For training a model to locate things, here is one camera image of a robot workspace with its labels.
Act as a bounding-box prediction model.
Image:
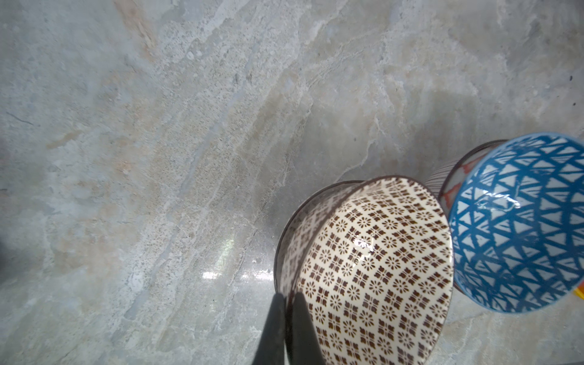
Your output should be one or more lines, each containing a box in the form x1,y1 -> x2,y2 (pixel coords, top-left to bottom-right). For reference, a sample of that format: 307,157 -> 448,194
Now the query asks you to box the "brown floral patterned bowl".
274,176 -> 454,364

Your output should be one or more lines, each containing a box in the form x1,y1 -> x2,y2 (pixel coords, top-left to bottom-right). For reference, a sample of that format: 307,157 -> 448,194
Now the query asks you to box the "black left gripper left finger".
252,294 -> 285,365

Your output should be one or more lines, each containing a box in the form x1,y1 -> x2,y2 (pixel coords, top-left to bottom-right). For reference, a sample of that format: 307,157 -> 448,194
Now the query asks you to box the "pink striped patterned bowl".
425,139 -> 506,216

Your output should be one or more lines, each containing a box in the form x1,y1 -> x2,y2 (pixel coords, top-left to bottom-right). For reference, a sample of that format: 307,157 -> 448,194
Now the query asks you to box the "yellow plastic bowl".
573,282 -> 584,300

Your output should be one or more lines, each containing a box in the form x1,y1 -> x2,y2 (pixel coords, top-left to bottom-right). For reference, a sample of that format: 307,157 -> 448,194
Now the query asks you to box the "blue triangle patterned bowl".
449,132 -> 583,313

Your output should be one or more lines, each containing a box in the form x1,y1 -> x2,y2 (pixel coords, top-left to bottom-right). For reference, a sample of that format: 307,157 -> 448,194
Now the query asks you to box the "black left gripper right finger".
288,292 -> 325,365

